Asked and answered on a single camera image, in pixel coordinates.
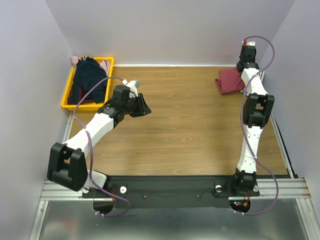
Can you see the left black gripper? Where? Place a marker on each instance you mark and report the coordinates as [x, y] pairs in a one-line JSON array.
[[143, 108]]

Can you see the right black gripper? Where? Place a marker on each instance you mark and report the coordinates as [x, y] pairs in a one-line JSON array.
[[247, 49]]

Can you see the black white striped tank top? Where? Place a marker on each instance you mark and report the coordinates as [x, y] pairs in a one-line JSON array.
[[262, 74]]

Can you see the maroon tank top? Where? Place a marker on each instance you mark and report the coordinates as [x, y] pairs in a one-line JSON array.
[[229, 81]]

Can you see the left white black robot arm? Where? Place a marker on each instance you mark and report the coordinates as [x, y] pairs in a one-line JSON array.
[[67, 161]]

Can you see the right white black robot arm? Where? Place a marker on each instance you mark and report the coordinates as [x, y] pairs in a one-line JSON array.
[[257, 106]]

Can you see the pale pink tank top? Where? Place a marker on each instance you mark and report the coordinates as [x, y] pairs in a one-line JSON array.
[[104, 64]]

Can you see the dark navy tank top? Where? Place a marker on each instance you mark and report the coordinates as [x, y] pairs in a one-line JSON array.
[[87, 74]]

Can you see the yellow plastic bin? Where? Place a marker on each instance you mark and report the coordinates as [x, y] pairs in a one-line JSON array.
[[90, 106]]

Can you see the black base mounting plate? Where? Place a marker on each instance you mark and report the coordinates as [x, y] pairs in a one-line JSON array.
[[193, 191]]

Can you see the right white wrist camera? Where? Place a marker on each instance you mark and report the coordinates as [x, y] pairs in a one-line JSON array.
[[248, 43]]

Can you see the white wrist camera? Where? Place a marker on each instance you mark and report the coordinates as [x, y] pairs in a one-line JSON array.
[[248, 43], [133, 84]]

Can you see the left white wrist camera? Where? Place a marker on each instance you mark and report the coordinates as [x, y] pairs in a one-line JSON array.
[[133, 84]]

